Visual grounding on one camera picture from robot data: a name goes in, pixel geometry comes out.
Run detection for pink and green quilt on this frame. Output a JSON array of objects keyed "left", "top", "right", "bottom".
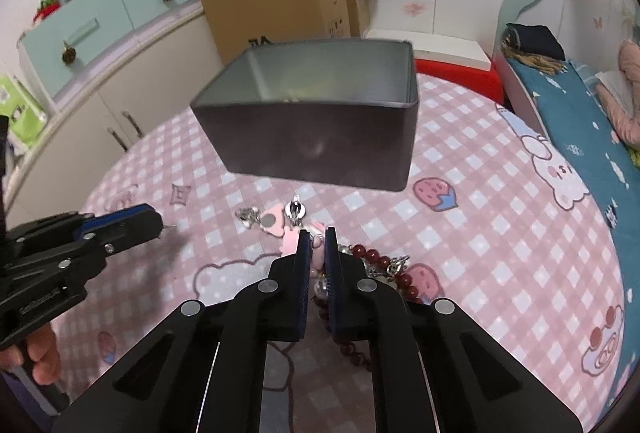
[{"left": 596, "top": 40, "right": 640, "bottom": 167}]

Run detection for mint green drawer unit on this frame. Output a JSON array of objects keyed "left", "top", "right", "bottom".
[{"left": 22, "top": 0, "right": 191, "bottom": 97}]

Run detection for large cardboard box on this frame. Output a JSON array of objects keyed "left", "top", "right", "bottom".
[{"left": 201, "top": 0, "right": 350, "bottom": 64}]

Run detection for strawberry plush toy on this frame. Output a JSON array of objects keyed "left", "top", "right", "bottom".
[{"left": 32, "top": 0, "right": 61, "bottom": 25}]

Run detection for dark grey metal tin box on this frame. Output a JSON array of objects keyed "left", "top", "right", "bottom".
[{"left": 191, "top": 38, "right": 419, "bottom": 192}]

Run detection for bed with teal sheet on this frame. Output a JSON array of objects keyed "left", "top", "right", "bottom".
[{"left": 498, "top": 57, "right": 639, "bottom": 396}]

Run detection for red storage box white lid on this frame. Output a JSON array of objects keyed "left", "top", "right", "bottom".
[{"left": 367, "top": 29, "right": 506, "bottom": 104}]

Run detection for person's left hand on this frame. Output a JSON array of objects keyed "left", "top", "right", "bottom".
[{"left": 0, "top": 323, "right": 62, "bottom": 385}]

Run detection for cream curved cabinet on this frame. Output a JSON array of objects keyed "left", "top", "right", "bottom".
[{"left": 4, "top": 5, "right": 221, "bottom": 226}]

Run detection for pink charm keychain cluster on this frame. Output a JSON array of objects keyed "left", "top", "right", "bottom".
[{"left": 234, "top": 195, "right": 418, "bottom": 302}]

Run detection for pink checkered tablecloth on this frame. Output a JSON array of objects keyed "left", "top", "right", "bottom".
[{"left": 54, "top": 76, "right": 637, "bottom": 432}]

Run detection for dark red bead bracelet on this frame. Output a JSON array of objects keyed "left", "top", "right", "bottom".
[{"left": 319, "top": 241, "right": 426, "bottom": 371}]

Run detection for small cardboard box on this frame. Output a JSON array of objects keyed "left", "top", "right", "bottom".
[{"left": 346, "top": 0, "right": 370, "bottom": 38}]

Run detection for folded dark clothes on bed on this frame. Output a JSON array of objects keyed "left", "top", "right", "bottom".
[{"left": 502, "top": 23, "right": 566, "bottom": 62}]

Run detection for green paper box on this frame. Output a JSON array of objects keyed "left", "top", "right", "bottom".
[{"left": 0, "top": 75, "right": 48, "bottom": 149}]

